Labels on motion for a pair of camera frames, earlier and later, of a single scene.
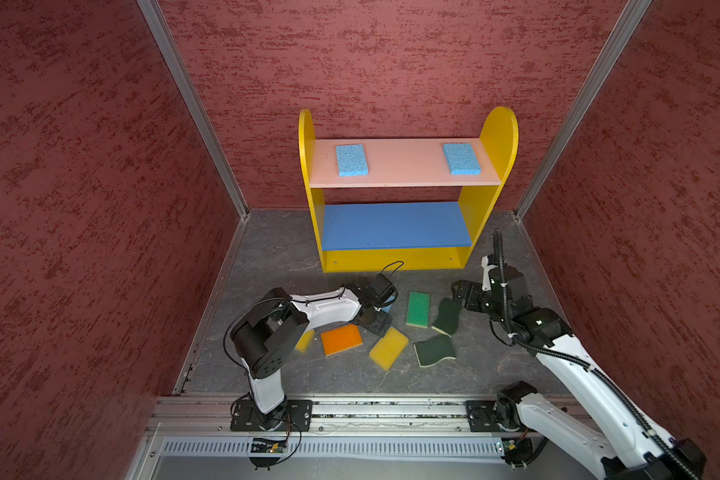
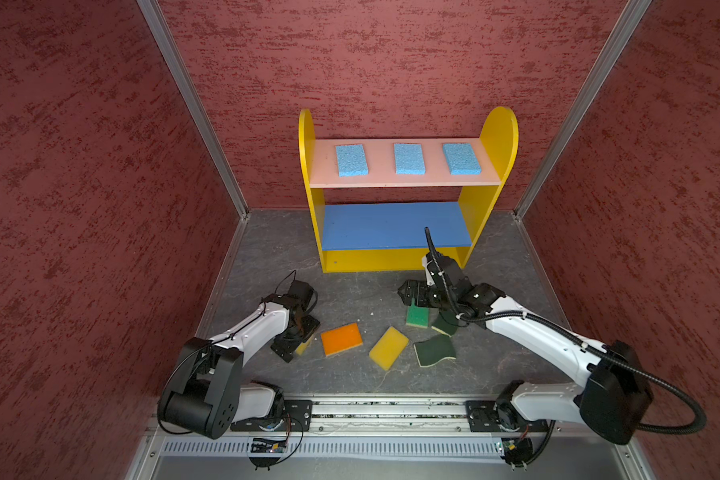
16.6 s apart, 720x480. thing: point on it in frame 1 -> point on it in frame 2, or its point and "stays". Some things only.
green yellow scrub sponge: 417,314 stays
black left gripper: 382,323 -> 283,347
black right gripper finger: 460,287 -> 408,289
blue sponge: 462,159 stays
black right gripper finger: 459,298 -> 406,295
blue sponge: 351,160 stays
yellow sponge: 305,340 stays
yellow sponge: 390,347 stays
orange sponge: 341,339 stays
